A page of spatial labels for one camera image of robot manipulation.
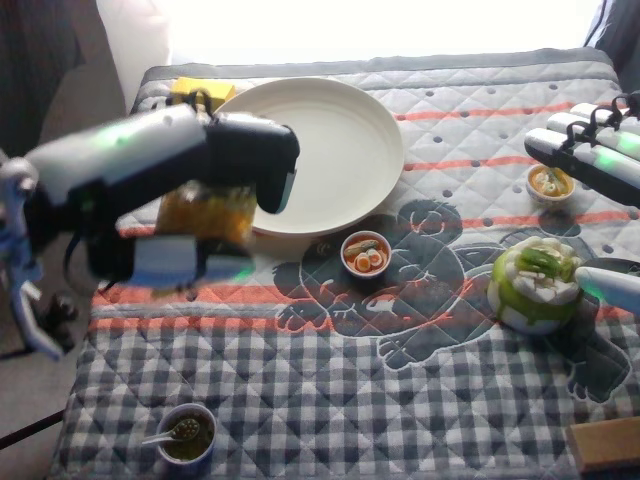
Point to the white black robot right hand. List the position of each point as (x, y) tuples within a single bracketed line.
[(600, 160)]

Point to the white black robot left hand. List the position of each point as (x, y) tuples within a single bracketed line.
[(150, 145)]

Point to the yellow food piece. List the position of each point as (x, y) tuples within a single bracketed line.
[(210, 215)]

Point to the green apple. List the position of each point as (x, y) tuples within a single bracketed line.
[(530, 300)]

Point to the cream round plate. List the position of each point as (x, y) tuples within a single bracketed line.
[(340, 150)]

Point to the small bowl with orange soup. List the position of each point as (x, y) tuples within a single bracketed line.
[(547, 189)]

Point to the yellow block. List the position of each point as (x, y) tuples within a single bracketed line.
[(220, 92)]

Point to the small bowl with egg halves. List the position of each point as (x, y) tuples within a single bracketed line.
[(365, 252)]

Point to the wooden block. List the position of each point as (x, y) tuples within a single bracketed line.
[(610, 445)]

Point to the grey quilt with bear print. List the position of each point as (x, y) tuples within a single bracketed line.
[(350, 375)]

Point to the small cup with green filling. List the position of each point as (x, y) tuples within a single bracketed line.
[(185, 450)]

